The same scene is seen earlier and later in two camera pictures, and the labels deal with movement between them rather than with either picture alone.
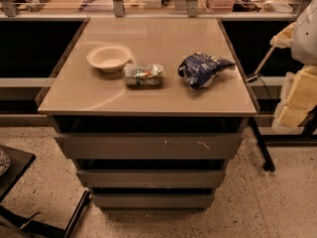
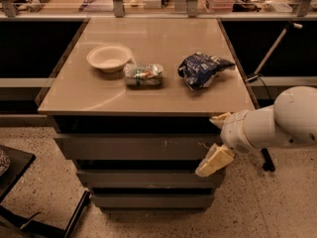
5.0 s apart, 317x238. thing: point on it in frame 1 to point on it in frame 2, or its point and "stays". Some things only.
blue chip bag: [198, 69] stays
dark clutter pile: [249, 3] stays
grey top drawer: [149, 146] stays
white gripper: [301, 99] to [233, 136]
